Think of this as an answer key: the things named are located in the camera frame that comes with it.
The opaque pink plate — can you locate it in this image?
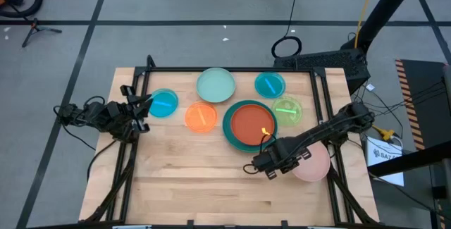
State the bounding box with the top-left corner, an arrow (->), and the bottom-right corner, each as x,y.
291,141 -> 331,183

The large dark green plate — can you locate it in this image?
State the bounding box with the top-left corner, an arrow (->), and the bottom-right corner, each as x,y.
222,99 -> 278,154

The black support beam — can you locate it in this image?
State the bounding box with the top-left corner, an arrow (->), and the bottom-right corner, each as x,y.
366,140 -> 451,178
340,0 -> 424,52

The yellow plug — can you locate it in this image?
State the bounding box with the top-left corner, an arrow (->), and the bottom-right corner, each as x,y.
373,125 -> 395,142

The black aluminium table frame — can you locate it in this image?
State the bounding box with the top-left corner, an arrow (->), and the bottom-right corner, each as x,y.
79,54 -> 381,229

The black tripod stand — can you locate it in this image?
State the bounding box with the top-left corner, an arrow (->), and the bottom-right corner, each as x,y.
21,17 -> 63,49

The translucent green plate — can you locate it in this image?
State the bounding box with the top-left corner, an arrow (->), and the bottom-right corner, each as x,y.
271,96 -> 304,128

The translucent orange plate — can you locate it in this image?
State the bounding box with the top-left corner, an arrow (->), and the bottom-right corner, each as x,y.
184,101 -> 218,134

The yellow cable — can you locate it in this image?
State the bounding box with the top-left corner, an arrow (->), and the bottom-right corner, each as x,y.
354,0 -> 378,49

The translucent blue plate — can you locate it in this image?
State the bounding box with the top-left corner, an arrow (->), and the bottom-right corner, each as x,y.
254,71 -> 287,99
147,88 -> 180,118

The black cable with coil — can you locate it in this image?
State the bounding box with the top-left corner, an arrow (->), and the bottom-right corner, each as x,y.
270,0 -> 303,59

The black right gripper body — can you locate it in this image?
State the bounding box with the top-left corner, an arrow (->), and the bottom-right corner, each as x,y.
252,137 -> 311,174

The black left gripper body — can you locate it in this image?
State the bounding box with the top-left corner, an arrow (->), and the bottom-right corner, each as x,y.
105,100 -> 142,142

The white printed paper box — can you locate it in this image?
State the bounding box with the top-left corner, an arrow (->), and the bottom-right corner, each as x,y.
366,135 -> 405,187

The hazard-striped black floor mat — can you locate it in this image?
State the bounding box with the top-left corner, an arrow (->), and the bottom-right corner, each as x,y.
394,58 -> 451,152

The opaque mint green plate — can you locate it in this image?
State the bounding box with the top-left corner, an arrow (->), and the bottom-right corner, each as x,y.
195,67 -> 236,104

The opaque orange-red plate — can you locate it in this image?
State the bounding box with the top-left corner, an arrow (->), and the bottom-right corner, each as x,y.
230,104 -> 276,147

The black perforated computer box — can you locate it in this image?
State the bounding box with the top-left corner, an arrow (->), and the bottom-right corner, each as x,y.
273,48 -> 371,96

